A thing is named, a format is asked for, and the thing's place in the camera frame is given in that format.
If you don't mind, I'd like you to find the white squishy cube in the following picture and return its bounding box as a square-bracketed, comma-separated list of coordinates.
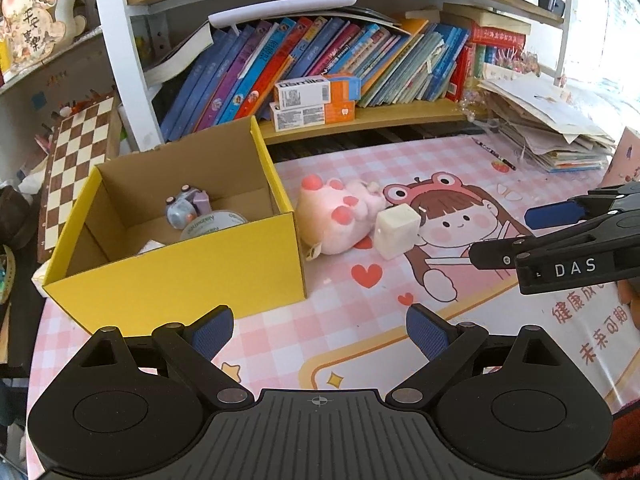
[374, 204, 422, 262]

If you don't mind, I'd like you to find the cartoon cat decoration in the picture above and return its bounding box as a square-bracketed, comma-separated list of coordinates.
[0, 0, 87, 78]

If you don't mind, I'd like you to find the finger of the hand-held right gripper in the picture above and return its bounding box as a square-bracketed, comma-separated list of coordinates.
[524, 182, 640, 231]
[470, 210, 640, 271]

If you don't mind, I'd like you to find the pink plush toy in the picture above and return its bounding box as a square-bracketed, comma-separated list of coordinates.
[295, 174, 388, 262]

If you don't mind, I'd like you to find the purple toy camera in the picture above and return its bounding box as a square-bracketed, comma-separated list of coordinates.
[165, 185, 212, 229]

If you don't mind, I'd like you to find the clear tape roll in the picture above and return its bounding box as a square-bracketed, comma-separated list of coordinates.
[179, 209, 249, 241]

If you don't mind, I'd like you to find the row of colourful books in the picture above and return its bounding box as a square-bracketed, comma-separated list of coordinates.
[160, 7, 531, 143]

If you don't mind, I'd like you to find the white rolled tube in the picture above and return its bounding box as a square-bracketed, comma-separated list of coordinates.
[207, 0, 359, 29]

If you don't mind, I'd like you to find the thick white paperback book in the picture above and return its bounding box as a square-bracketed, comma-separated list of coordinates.
[144, 21, 215, 87]

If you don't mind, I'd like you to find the pink checked table mat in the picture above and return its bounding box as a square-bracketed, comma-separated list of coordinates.
[27, 132, 640, 466]

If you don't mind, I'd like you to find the person's right hand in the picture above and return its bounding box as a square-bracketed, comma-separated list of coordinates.
[616, 280, 640, 332]

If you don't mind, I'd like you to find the striped pencil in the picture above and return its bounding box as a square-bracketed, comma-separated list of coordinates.
[471, 136, 519, 172]

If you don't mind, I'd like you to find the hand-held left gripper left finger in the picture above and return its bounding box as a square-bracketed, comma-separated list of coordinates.
[65, 304, 250, 412]

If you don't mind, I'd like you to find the yellow cardboard box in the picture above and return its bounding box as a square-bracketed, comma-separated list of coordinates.
[42, 116, 307, 337]

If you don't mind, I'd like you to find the stack of loose papers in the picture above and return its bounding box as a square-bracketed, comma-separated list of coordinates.
[476, 76, 617, 174]

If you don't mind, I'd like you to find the wooden chessboard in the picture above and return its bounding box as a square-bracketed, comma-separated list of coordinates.
[36, 95, 122, 264]

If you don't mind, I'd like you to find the white orange blue toothpaste box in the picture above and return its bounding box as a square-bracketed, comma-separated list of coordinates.
[273, 73, 362, 110]

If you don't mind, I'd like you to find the brown bag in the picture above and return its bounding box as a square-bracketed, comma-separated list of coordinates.
[0, 185, 35, 252]

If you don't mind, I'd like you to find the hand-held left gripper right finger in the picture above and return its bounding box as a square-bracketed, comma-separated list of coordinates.
[385, 303, 577, 412]

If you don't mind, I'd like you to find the pink card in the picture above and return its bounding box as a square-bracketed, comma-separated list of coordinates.
[599, 127, 640, 197]

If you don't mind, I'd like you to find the wooden bookshelf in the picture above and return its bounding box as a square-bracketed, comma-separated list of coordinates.
[0, 0, 581, 153]

